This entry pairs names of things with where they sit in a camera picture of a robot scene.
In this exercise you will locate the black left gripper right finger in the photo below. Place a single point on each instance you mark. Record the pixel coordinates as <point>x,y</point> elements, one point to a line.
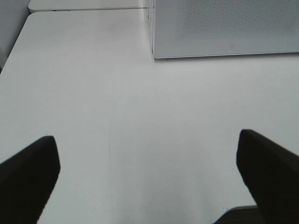
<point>271,174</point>

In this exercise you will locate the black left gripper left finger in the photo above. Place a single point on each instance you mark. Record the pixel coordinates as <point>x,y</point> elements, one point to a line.
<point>27,180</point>

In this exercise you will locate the white microwave door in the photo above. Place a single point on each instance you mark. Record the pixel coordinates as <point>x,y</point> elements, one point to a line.
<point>194,28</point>

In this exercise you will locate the white neighbouring table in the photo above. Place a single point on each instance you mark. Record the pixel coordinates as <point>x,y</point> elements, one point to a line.
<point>84,5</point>

